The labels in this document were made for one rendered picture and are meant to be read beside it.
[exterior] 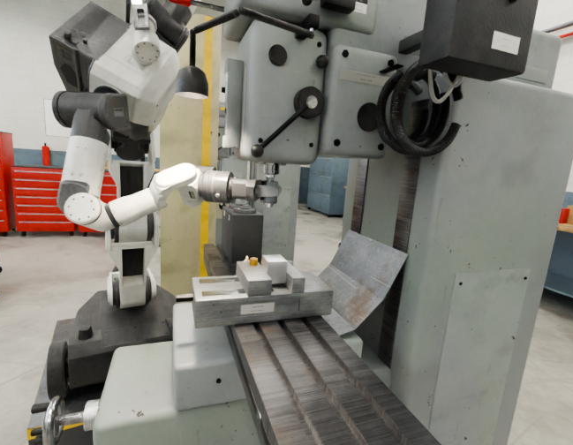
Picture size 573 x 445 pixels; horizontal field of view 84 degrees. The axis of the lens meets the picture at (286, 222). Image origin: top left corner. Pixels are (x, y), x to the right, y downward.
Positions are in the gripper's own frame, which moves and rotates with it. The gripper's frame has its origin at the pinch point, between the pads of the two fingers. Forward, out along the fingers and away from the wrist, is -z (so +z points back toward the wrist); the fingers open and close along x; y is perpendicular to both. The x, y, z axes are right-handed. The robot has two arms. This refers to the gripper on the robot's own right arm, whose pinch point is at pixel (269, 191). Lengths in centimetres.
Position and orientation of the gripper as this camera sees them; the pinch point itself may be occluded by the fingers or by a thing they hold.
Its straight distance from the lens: 89.0
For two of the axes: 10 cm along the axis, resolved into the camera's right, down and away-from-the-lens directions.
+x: 0.9, -1.8, 9.8
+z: -9.9, -0.8, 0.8
